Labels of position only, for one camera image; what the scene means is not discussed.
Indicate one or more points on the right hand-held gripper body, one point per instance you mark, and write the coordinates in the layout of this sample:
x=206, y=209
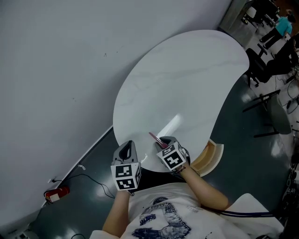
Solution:
x=171, y=161

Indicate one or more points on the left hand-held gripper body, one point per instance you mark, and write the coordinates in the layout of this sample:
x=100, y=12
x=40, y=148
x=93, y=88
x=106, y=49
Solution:
x=123, y=172

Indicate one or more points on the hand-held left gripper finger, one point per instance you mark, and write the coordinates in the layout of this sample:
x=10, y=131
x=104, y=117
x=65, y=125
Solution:
x=116, y=156
x=134, y=155

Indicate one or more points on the pink stick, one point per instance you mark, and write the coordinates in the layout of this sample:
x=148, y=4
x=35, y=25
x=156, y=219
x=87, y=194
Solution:
x=155, y=137

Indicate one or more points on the large white wooden drawer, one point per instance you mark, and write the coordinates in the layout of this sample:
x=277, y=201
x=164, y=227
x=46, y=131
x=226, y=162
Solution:
x=208, y=158

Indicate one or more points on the person's left forearm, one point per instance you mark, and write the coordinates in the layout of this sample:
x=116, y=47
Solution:
x=116, y=214

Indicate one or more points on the person's right forearm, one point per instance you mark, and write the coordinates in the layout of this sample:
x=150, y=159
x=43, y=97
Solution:
x=205, y=191

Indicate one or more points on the white curved table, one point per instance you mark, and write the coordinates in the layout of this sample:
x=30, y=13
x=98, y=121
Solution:
x=182, y=88

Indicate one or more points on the person's black trousers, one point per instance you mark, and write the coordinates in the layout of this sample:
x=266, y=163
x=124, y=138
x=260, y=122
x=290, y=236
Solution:
x=158, y=178

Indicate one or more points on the white printed t-shirt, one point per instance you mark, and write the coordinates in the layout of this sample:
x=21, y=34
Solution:
x=168, y=210

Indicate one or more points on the red fire extinguisher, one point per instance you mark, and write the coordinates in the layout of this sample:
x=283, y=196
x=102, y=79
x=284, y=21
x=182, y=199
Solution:
x=58, y=192

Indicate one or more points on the grey-green chair with black legs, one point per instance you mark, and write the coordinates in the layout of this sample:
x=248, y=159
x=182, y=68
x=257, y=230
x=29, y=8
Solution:
x=279, y=116

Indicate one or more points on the grey shelf unit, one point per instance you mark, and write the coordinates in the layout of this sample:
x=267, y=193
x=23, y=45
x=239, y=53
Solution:
x=236, y=23

